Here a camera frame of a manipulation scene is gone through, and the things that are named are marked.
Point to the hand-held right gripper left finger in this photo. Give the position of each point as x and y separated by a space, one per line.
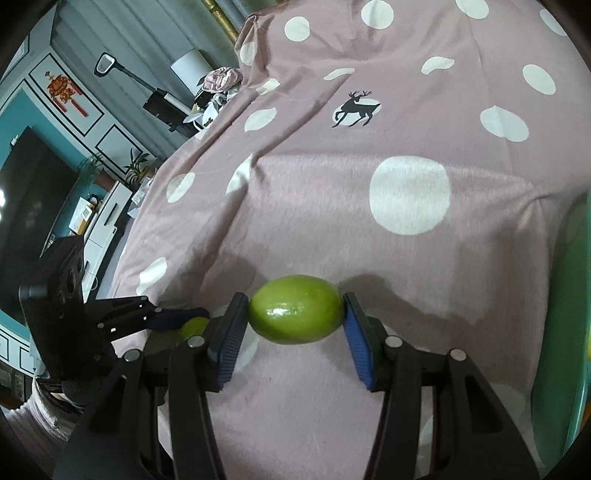
228 350

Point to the white paper roll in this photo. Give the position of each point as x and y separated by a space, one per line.
189 69

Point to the black television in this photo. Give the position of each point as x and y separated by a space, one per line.
27 207

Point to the potted plant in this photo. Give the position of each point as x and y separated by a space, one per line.
138 164
92 170

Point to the red wall ornament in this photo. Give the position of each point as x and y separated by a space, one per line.
64 92

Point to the pile of clothes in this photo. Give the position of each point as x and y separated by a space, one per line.
221 87

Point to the green jujube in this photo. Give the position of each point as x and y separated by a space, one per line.
194 328
295 309

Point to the pink polka dot blanket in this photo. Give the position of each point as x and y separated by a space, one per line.
323 207

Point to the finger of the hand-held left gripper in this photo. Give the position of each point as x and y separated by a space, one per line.
175 318

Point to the white television cabinet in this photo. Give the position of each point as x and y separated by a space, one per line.
101 221

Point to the grey curtain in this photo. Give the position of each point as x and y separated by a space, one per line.
138 41

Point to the green plastic bowl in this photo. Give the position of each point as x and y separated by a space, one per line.
563 369

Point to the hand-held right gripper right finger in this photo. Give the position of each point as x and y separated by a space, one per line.
358 350

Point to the person's left forearm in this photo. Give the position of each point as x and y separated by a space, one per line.
32 415

